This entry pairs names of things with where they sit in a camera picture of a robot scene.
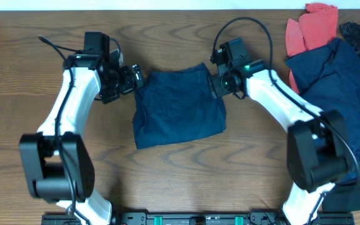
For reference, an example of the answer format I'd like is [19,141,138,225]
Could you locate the black garment bottom right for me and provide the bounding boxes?
[322,183,360,213]

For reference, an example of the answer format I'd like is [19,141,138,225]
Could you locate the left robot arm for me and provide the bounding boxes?
[19,54,144,224]

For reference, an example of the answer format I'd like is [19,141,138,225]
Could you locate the black patterned garment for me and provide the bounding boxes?
[339,22,360,54]

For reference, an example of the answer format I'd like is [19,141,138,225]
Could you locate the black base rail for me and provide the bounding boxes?
[41,210,355,225]

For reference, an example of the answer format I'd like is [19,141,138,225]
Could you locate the navy garment pile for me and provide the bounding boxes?
[286,38,360,167]

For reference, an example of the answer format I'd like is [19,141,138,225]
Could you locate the navy blue shorts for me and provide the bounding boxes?
[132,63,226,149]

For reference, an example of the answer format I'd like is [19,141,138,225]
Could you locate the red cloth garment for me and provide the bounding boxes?
[284,2,339,94]

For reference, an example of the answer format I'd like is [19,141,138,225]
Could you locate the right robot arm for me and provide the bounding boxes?
[208,57,356,224]

